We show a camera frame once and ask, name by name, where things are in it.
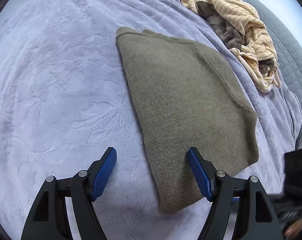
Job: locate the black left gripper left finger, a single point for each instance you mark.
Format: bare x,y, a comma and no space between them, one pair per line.
48,218

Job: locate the black camera box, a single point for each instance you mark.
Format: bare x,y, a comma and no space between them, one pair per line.
293,171

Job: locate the grey quilted headboard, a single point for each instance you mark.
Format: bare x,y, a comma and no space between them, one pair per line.
288,49

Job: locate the beige striped crumpled garment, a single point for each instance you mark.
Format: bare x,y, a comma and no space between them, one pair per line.
258,55

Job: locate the olive brown knit sweater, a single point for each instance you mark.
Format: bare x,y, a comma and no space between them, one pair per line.
185,94

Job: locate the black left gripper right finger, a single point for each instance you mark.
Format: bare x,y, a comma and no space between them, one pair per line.
247,198

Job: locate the lavender embossed bed blanket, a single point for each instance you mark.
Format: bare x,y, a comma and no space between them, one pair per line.
64,100

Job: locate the grey fuzzy garment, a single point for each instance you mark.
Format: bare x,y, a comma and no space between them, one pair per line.
230,37

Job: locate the person's right hand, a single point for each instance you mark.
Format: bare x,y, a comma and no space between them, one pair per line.
293,231

